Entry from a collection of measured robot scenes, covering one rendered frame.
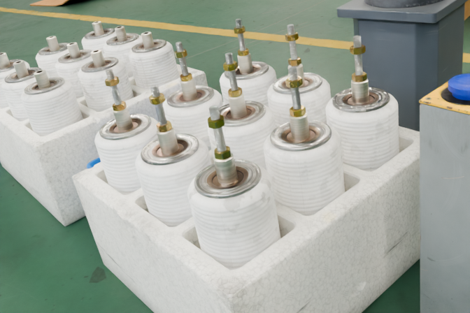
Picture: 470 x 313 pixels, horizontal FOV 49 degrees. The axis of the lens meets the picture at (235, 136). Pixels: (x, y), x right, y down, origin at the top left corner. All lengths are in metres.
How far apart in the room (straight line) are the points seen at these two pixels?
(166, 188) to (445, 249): 0.33
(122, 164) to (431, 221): 0.41
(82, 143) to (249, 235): 0.52
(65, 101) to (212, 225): 0.53
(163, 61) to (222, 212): 0.60
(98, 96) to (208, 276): 0.58
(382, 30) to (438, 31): 0.09
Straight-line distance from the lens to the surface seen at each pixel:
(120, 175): 0.75
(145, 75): 1.10
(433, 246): 0.65
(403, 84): 0.98
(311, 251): 0.60
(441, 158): 0.58
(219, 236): 0.57
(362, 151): 0.70
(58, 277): 0.95
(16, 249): 1.06
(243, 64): 0.86
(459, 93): 0.55
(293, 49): 0.77
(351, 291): 0.71
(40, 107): 1.01
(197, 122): 0.78
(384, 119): 0.69
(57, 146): 1.00
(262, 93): 0.85
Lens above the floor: 0.55
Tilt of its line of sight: 27 degrees down
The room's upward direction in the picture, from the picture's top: 11 degrees counter-clockwise
